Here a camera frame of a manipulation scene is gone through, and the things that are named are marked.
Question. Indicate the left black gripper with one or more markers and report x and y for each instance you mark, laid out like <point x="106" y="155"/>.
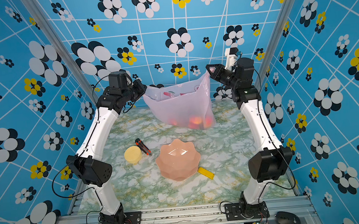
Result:
<point x="139" y="85"/>

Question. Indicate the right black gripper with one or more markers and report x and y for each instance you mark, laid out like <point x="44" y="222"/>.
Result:
<point x="222" y="72"/>

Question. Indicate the pink translucent plastic bag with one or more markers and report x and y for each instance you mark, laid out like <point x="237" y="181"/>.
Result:
<point x="175" y="105"/>

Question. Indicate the orange red mango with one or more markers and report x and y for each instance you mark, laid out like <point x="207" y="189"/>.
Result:
<point x="196" y="120"/>

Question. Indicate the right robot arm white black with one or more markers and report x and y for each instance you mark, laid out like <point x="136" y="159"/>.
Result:
<point x="271" y="159"/>

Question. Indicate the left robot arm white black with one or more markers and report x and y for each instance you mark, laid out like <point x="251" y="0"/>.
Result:
<point x="87" y="163"/>

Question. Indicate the yellow round sponge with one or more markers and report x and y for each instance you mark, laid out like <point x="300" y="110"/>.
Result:
<point x="133" y="155"/>

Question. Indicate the yellow rectangular block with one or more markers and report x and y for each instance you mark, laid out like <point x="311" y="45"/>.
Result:
<point x="206" y="173"/>

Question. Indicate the black computer mouse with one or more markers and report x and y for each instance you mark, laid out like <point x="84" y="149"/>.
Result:
<point x="287" y="218"/>

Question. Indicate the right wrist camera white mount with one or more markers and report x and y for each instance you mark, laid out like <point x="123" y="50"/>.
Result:
<point x="231" y="57"/>

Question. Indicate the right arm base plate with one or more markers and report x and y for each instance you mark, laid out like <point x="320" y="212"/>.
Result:
<point x="237" y="211"/>

